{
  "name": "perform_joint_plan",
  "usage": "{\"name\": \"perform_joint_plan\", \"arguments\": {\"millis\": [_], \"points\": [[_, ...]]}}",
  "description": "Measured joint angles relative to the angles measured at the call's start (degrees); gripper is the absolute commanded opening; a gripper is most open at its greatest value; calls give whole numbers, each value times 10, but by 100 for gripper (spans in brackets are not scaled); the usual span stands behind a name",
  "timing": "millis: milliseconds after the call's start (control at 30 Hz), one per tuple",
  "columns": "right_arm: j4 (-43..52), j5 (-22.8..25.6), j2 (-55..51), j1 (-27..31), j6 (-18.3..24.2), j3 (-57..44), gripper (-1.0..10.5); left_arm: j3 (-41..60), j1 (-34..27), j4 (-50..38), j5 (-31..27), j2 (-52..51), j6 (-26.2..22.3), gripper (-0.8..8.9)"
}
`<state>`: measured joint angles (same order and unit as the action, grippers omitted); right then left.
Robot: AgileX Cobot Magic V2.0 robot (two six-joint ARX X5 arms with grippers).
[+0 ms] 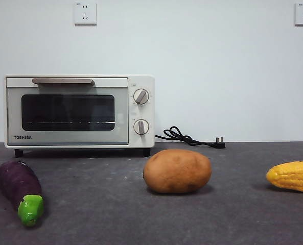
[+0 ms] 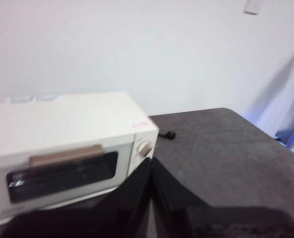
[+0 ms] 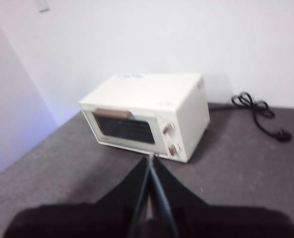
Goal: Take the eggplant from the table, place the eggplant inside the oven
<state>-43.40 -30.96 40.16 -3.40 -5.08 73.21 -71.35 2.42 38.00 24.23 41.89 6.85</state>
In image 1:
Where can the purple eggplant with green stem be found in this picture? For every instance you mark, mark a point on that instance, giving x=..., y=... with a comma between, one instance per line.
x=18, y=183

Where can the white oven knob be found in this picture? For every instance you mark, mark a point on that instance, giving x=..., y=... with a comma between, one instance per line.
x=141, y=127
x=141, y=96

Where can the white toaster oven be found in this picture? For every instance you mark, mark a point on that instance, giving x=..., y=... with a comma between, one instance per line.
x=141, y=112

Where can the brown potato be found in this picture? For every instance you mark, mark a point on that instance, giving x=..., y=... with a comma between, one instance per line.
x=176, y=171

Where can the yellow corn cob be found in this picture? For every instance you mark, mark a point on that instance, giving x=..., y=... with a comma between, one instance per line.
x=291, y=176

